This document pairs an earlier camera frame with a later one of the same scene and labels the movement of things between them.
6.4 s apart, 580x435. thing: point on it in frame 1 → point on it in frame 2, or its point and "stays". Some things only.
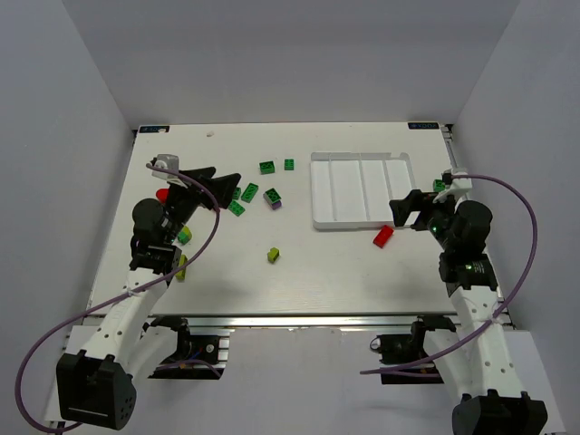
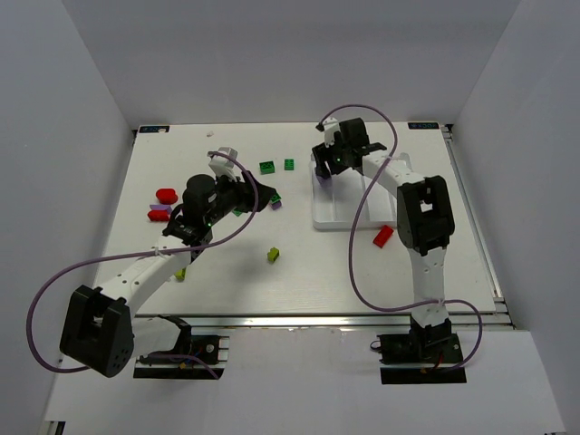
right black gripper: (421, 211) → (323, 155)
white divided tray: (353, 189) stays
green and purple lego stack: (273, 198) stays
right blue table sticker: (423, 126) stays
